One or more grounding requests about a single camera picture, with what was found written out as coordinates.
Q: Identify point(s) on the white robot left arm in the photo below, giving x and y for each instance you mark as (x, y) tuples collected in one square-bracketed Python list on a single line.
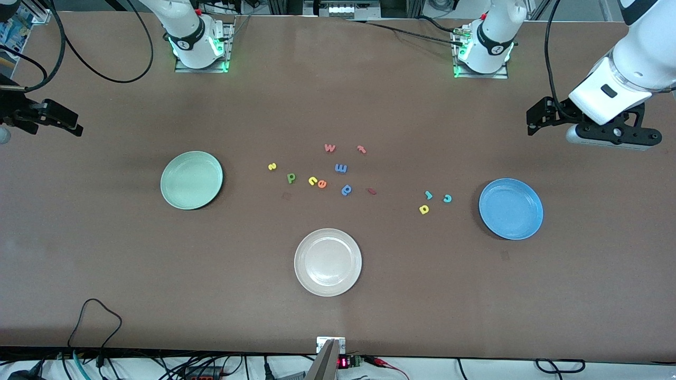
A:
[(644, 53)]

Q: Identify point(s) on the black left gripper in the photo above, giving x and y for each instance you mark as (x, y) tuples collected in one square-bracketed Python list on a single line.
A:
[(559, 110)]

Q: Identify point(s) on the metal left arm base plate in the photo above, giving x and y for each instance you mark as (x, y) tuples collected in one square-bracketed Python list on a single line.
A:
[(475, 75)]

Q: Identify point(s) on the blue printed box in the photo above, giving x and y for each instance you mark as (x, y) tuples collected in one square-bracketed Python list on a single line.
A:
[(10, 31)]

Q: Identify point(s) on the red clip lead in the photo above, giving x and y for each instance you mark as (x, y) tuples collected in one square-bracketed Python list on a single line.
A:
[(383, 363)]

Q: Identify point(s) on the blue foam letter m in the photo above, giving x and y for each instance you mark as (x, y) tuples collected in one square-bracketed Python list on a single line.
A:
[(341, 168)]

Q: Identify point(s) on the blue plate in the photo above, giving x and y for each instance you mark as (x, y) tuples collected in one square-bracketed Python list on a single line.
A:
[(510, 209)]

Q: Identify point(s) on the white power strip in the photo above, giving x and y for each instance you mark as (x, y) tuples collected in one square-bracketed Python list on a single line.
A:
[(340, 9)]

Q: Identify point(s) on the red display module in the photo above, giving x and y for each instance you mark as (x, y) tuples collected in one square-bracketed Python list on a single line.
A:
[(343, 362)]

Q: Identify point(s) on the green plate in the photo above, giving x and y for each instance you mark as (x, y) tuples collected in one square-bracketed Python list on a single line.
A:
[(191, 180)]

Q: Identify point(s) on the grey front camera mount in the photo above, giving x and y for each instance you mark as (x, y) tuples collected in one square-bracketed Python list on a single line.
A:
[(327, 364)]

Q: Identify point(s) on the blue foam letter a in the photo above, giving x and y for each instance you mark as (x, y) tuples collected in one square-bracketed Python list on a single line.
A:
[(346, 190)]

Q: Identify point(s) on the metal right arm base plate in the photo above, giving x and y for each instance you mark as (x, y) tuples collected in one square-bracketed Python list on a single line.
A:
[(182, 67)]

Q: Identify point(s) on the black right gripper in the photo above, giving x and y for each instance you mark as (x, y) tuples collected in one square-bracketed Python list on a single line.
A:
[(11, 107)]

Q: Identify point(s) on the white plate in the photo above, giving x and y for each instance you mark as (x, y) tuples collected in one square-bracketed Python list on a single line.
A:
[(328, 262)]

